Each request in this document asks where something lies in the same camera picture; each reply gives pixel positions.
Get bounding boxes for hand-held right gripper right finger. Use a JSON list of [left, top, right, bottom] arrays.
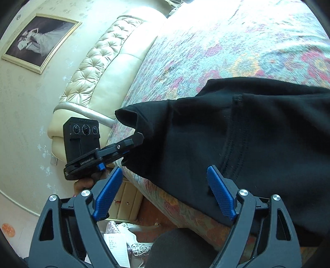
[[206, 165, 302, 268]]

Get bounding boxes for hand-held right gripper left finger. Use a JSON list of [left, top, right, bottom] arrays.
[[29, 167, 124, 268]]

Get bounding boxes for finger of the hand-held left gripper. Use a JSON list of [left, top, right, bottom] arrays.
[[99, 131, 144, 170]]

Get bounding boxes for black pants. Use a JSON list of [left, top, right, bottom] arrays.
[[115, 79, 330, 237]]

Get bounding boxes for person's left hand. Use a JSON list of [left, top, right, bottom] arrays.
[[74, 167, 111, 197]]

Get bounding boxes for silver ornate object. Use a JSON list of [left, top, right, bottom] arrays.
[[106, 220, 159, 257]]

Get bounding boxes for white paper sheet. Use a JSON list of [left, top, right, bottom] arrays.
[[103, 232, 131, 268]]

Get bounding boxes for dark grey cloth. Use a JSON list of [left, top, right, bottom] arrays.
[[148, 228, 219, 268]]

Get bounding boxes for cream tufted leather headboard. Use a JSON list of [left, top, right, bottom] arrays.
[[48, 14, 165, 163]]

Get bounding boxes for orange dotted disc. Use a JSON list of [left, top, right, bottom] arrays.
[[1, 223, 16, 236]]

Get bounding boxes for bed with floral sheet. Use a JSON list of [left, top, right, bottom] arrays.
[[107, 0, 330, 258]]

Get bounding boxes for cream padded bed frame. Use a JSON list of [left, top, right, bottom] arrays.
[[113, 179, 145, 222]]

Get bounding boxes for framed wall picture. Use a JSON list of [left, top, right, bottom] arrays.
[[1, 13, 82, 75]]

